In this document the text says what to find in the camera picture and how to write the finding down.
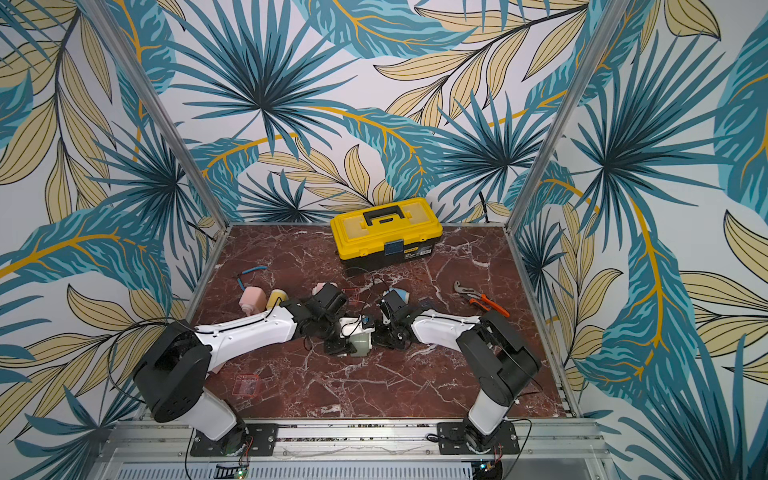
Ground green pencil sharpener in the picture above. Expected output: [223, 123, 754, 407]
[349, 332, 372, 357]

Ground yellow pencil sharpener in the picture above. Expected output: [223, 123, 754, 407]
[266, 289, 288, 310]

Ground pink pencil sharpener front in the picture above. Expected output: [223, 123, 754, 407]
[239, 286, 267, 316]

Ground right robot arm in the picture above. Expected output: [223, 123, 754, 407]
[372, 291, 541, 453]

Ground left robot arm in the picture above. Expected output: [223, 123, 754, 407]
[133, 283, 347, 443]

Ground blue pencil sharpener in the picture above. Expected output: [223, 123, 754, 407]
[391, 288, 410, 303]

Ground pink transparent tray left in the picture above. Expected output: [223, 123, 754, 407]
[232, 374, 264, 398]

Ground yellow black toolbox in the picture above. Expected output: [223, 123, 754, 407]
[330, 198, 443, 277]

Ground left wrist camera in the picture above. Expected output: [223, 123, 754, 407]
[339, 316, 375, 338]

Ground orange handled pliers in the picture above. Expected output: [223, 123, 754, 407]
[454, 281, 510, 318]

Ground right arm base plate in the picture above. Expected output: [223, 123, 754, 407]
[436, 420, 520, 455]

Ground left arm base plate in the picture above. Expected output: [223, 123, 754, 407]
[190, 423, 278, 457]

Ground aluminium front rail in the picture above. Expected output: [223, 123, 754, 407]
[88, 418, 619, 479]

